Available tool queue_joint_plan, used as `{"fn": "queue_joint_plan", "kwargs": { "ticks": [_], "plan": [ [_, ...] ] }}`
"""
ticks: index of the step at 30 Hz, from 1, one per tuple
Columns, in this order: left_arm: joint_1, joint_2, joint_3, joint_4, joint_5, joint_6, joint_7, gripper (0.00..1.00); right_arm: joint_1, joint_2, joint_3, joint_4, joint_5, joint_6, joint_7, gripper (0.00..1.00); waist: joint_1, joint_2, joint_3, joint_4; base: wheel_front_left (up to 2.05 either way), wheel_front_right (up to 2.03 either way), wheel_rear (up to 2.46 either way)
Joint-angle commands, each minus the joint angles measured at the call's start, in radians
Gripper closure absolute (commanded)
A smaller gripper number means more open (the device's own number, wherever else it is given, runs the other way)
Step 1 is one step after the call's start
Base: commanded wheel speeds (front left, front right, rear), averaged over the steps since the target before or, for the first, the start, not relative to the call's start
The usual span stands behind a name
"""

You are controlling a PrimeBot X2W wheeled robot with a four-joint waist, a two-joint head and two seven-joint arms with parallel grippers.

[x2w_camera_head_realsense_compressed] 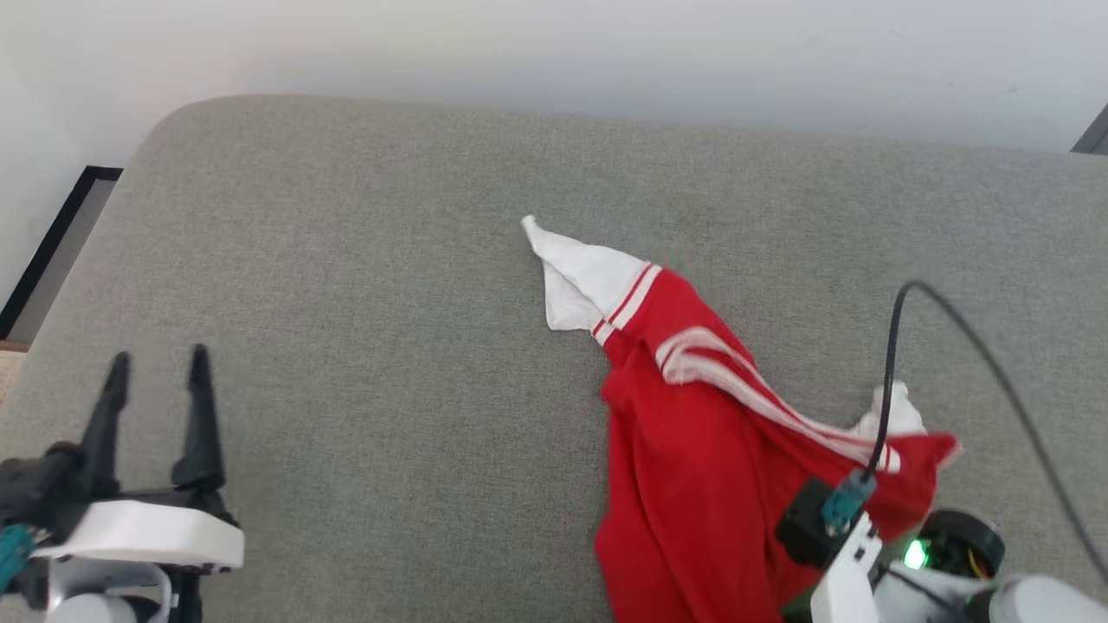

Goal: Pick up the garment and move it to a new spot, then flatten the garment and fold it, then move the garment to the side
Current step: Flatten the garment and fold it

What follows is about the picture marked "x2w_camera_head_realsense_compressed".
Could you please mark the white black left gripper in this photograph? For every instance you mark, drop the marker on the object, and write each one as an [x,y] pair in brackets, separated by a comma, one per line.
[147,532]

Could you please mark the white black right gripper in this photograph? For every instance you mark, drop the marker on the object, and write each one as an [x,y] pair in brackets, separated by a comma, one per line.
[844,580]

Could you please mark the red and white sports garment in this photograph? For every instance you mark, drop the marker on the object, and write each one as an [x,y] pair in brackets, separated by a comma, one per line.
[692,467]

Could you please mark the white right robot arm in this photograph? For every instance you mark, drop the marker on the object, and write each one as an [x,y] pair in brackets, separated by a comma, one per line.
[1039,603]

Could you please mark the black trim strip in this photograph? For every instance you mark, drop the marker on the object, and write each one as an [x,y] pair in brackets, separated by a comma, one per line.
[52,235]

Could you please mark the grey fabric sofa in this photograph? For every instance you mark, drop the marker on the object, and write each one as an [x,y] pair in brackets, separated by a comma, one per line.
[389,346]

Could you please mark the dark grey panel edge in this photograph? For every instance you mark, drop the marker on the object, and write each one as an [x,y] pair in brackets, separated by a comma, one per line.
[1098,137]

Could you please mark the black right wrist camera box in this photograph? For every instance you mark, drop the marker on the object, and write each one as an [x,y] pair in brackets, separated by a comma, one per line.
[805,528]

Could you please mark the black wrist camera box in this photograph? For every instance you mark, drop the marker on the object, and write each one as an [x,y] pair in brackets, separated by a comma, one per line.
[805,528]
[43,493]

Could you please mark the teal right camera connector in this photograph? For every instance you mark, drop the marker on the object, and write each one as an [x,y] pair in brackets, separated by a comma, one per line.
[844,506]

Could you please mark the teal camera connector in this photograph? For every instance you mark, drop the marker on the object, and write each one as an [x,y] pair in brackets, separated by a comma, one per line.
[12,554]
[844,506]

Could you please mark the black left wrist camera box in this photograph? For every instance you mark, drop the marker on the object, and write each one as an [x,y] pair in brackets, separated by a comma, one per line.
[43,493]

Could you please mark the teal left camera connector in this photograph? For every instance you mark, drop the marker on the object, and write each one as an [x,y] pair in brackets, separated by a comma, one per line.
[12,554]

